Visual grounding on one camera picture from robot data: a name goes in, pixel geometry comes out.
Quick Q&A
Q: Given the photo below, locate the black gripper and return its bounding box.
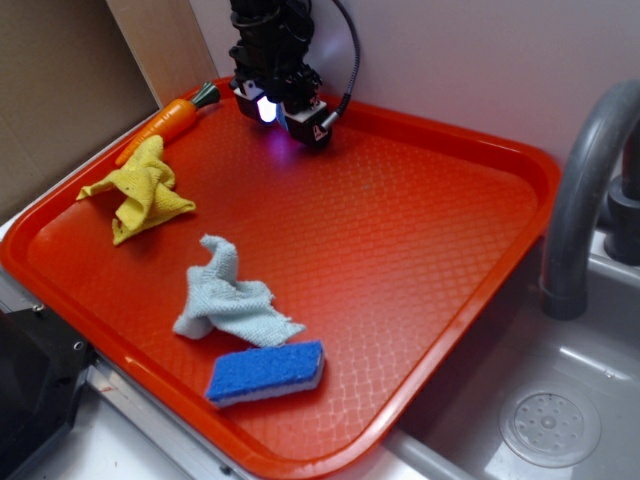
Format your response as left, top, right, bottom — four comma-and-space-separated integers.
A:
229, 1, 333, 148

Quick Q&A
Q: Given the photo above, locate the blue dimpled ball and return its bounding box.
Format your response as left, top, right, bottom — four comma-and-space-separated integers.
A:
276, 105, 288, 130

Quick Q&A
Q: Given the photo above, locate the orange toy carrot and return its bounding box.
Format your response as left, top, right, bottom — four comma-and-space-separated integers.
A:
115, 82, 221, 167

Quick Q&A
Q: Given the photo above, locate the yellow cloth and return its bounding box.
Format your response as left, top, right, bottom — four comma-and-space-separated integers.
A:
76, 135, 196, 246

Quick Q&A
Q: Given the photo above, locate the red plastic tray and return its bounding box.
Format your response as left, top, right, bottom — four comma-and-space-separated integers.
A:
1, 91, 560, 479

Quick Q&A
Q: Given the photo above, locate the light blue cloth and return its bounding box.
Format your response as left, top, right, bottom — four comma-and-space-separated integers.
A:
173, 235, 306, 348

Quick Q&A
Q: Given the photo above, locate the brown cardboard panel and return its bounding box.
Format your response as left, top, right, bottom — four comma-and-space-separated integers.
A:
0, 0, 160, 227

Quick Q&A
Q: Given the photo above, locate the blue white sponge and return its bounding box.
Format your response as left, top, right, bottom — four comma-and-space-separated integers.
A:
205, 340, 325, 408

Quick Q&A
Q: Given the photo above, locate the grey toy faucet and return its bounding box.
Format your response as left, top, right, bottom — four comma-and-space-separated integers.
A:
540, 79, 639, 320

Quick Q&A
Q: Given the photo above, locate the black box corner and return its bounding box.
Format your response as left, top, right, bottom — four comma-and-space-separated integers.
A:
1, 308, 93, 479

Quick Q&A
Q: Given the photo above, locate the grey toy sink basin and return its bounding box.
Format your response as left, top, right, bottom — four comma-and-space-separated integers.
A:
385, 250, 639, 479

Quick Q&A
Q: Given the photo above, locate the sink drain cover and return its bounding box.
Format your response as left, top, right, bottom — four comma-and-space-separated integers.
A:
499, 382, 601, 469

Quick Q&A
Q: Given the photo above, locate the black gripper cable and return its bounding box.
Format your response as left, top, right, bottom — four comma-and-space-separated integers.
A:
319, 0, 362, 130

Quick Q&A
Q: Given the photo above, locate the grey faucet handle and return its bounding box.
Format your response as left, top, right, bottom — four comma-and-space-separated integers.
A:
604, 126, 639, 266

